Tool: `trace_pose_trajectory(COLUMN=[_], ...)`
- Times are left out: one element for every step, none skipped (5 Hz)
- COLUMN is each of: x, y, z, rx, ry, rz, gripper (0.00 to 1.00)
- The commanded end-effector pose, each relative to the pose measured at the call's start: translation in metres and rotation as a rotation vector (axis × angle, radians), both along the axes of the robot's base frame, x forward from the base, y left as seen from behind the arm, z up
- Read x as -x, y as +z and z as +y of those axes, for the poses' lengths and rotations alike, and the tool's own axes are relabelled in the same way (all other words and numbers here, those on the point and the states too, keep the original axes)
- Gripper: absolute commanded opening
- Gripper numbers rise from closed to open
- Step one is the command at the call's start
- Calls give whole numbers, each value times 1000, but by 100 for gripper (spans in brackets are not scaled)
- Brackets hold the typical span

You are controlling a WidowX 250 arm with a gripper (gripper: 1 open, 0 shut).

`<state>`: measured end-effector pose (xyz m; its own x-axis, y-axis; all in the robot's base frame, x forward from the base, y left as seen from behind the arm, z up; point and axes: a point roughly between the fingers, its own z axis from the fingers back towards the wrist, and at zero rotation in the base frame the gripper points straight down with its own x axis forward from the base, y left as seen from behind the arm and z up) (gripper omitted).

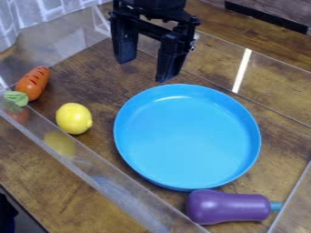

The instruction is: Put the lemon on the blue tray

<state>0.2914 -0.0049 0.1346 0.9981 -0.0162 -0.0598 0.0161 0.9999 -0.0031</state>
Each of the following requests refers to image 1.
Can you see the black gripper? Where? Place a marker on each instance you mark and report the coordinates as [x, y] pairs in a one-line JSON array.
[[131, 19]]

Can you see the yellow toy lemon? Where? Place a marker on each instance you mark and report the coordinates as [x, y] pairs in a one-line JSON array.
[[74, 118]]

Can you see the blue round plastic tray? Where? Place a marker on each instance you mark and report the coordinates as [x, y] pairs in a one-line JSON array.
[[187, 137]]

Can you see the orange toy carrot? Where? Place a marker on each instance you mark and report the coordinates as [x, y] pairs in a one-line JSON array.
[[29, 86]]

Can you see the white patterned curtain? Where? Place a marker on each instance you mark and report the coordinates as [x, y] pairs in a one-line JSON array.
[[23, 13]]

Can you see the purple toy eggplant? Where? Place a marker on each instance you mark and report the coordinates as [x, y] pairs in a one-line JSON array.
[[211, 207]]

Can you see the clear acrylic enclosure wall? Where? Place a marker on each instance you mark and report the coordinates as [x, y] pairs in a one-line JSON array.
[[70, 179]]

